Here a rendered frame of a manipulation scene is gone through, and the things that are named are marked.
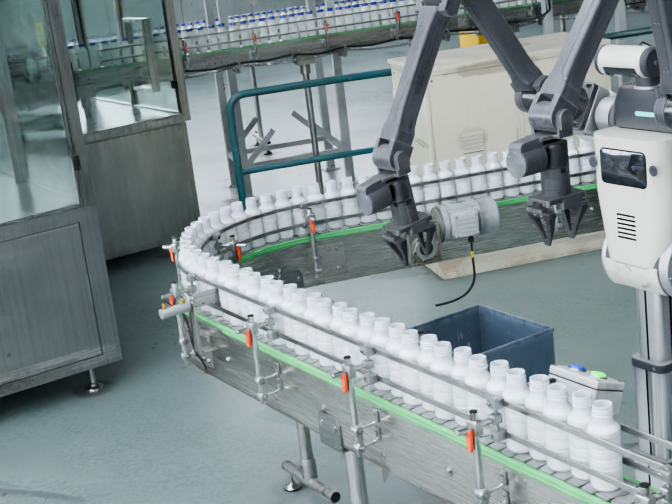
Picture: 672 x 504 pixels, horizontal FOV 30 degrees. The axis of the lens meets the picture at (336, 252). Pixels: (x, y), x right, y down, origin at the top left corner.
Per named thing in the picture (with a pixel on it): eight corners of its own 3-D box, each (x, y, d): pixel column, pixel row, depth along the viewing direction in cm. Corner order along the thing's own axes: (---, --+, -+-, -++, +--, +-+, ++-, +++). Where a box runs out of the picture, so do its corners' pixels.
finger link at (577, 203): (591, 238, 250) (588, 192, 247) (565, 246, 247) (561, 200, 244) (568, 232, 256) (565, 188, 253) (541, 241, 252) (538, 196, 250)
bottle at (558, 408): (556, 457, 245) (550, 378, 241) (584, 462, 242) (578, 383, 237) (541, 469, 241) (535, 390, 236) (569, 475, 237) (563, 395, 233)
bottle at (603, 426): (609, 496, 227) (603, 413, 223) (584, 487, 232) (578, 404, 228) (630, 484, 231) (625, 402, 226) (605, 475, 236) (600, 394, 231)
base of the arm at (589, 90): (584, 131, 304) (599, 84, 305) (561, 120, 300) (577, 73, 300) (559, 128, 312) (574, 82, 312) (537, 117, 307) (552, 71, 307)
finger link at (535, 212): (578, 242, 248) (575, 196, 246) (551, 251, 245) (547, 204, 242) (555, 236, 254) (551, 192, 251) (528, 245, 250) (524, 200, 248)
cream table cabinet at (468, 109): (575, 222, 776) (562, 31, 744) (623, 245, 718) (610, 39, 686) (407, 255, 752) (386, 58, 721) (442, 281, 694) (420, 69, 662)
